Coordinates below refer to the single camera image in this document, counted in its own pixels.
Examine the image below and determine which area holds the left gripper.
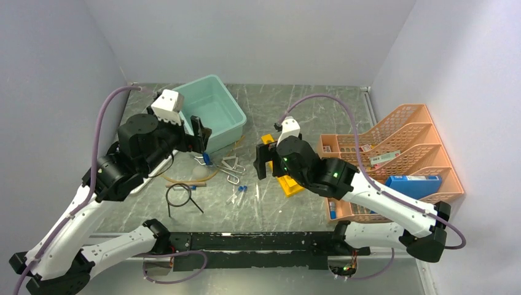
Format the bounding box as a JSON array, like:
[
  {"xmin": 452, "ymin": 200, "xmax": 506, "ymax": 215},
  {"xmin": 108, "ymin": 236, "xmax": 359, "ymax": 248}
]
[{"xmin": 141, "ymin": 104, "xmax": 212, "ymax": 174}]

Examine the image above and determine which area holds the yellow test tube rack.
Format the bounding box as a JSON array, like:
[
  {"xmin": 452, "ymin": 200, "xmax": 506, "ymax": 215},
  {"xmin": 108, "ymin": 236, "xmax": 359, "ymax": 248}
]
[{"xmin": 261, "ymin": 134, "xmax": 304, "ymax": 198}]

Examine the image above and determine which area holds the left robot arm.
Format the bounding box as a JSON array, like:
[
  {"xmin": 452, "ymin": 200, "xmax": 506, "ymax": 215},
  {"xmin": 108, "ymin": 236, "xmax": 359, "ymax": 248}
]
[{"xmin": 9, "ymin": 114, "xmax": 212, "ymax": 294}]

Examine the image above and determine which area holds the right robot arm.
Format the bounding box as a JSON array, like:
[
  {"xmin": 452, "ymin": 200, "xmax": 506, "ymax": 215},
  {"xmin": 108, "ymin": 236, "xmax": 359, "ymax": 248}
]
[{"xmin": 254, "ymin": 136, "xmax": 451, "ymax": 263}]

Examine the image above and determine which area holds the graduated cylinder blue base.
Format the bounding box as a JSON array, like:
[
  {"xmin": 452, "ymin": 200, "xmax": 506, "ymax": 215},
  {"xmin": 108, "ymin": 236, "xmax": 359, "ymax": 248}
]
[{"xmin": 202, "ymin": 152, "xmax": 213, "ymax": 166}]

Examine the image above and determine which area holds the mint green plastic bin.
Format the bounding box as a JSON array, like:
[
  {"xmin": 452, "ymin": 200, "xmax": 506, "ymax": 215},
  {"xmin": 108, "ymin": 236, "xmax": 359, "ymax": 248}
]
[{"xmin": 173, "ymin": 74, "xmax": 246, "ymax": 154}]

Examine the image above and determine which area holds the amber rubber tubing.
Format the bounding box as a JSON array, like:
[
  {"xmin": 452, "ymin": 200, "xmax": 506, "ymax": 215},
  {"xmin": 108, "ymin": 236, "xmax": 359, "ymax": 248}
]
[{"xmin": 160, "ymin": 135, "xmax": 245, "ymax": 184}]

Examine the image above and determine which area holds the white plastic bin lid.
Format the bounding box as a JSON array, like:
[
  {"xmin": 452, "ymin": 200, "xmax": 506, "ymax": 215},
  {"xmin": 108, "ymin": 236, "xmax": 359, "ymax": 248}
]
[{"xmin": 130, "ymin": 150, "xmax": 178, "ymax": 195}]

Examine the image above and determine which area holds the orange mesh file organizer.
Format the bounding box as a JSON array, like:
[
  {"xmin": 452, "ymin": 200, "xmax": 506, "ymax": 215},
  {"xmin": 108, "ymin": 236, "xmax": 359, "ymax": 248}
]
[{"xmin": 316, "ymin": 104, "xmax": 465, "ymax": 223}]

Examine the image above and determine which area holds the blue binder folder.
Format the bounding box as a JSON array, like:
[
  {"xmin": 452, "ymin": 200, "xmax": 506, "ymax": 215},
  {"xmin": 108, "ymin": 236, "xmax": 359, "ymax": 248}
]
[{"xmin": 384, "ymin": 175, "xmax": 442, "ymax": 200}]

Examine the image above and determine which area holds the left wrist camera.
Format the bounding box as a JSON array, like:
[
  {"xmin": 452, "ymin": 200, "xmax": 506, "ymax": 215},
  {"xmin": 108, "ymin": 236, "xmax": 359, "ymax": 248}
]
[{"xmin": 151, "ymin": 89, "xmax": 184, "ymax": 125}]

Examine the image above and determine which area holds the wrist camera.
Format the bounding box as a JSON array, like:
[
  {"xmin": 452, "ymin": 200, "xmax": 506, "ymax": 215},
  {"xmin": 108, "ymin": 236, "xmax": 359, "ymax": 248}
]
[
  {"xmin": 274, "ymin": 116, "xmax": 300, "ymax": 144},
  {"xmin": 151, "ymin": 89, "xmax": 184, "ymax": 125}
]

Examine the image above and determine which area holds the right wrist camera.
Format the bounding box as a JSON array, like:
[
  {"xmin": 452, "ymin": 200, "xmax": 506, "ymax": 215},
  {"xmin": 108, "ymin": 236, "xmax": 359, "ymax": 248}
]
[{"xmin": 274, "ymin": 116, "xmax": 300, "ymax": 144}]

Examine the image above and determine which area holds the black wire ring stand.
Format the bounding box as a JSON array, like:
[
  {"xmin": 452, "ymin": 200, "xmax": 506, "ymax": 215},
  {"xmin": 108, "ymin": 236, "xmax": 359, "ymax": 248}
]
[{"xmin": 165, "ymin": 183, "xmax": 205, "ymax": 218}]

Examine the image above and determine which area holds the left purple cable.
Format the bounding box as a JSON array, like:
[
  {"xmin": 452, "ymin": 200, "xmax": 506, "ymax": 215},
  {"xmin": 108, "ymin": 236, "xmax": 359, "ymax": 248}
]
[{"xmin": 12, "ymin": 85, "xmax": 157, "ymax": 295}]

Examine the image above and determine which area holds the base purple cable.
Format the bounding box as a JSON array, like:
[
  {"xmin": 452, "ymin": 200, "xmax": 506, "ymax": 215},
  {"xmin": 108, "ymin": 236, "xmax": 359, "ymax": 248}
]
[{"xmin": 142, "ymin": 250, "xmax": 208, "ymax": 285}]

